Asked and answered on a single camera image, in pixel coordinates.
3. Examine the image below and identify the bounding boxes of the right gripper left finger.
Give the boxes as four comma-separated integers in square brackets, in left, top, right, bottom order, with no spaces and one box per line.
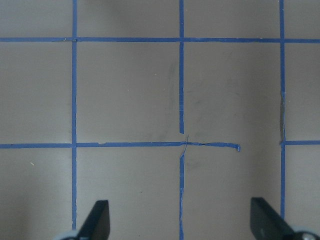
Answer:
[75,200,110,240]

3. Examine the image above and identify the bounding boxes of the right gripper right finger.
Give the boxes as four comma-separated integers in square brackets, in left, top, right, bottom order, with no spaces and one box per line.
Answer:
[250,197,295,240]

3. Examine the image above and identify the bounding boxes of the brown paper table mat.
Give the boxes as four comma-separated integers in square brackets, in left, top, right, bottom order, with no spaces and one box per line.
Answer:
[0,0,320,240]

